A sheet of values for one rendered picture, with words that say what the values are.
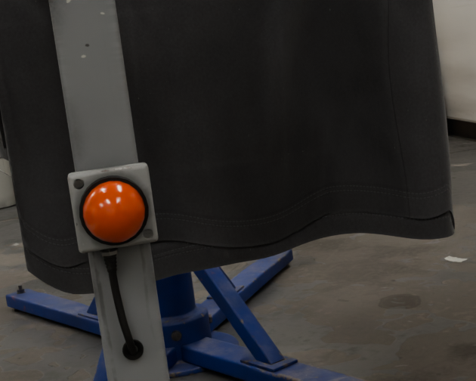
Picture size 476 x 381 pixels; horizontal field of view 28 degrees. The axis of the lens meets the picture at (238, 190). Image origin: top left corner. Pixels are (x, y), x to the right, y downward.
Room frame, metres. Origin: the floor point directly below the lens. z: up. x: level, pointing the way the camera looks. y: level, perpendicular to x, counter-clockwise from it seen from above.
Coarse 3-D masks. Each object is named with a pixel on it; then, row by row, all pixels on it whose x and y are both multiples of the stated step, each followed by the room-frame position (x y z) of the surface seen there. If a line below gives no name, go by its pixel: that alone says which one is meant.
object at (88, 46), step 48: (48, 0) 0.59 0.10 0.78; (96, 0) 0.59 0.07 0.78; (96, 48) 0.59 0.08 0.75; (96, 96) 0.59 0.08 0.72; (96, 144) 0.59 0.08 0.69; (144, 192) 0.58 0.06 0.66; (144, 240) 0.58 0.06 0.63; (96, 288) 0.59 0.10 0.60; (144, 288) 0.59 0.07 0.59; (144, 336) 0.59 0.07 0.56
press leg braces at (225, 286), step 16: (208, 272) 2.07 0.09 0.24; (208, 288) 2.07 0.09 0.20; (224, 288) 2.05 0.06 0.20; (240, 288) 2.57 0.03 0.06; (224, 304) 2.03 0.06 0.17; (240, 304) 2.02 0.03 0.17; (96, 320) 2.45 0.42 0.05; (240, 320) 1.99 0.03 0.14; (256, 320) 2.00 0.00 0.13; (240, 336) 1.99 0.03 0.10; (256, 336) 1.96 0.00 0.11; (256, 352) 1.95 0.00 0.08; (272, 352) 1.94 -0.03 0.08; (272, 368) 1.89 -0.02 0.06
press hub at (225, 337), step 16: (160, 288) 2.17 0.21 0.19; (176, 288) 2.17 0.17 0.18; (192, 288) 2.22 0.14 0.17; (160, 304) 2.17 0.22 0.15; (176, 304) 2.17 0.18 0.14; (192, 304) 2.20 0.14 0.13; (176, 320) 2.16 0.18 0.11; (192, 320) 2.16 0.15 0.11; (208, 320) 2.21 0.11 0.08; (176, 336) 2.13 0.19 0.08; (192, 336) 2.15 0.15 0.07; (208, 336) 2.20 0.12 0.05; (224, 336) 2.29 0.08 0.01; (176, 352) 2.14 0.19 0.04; (176, 368) 2.10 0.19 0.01; (192, 368) 2.09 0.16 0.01
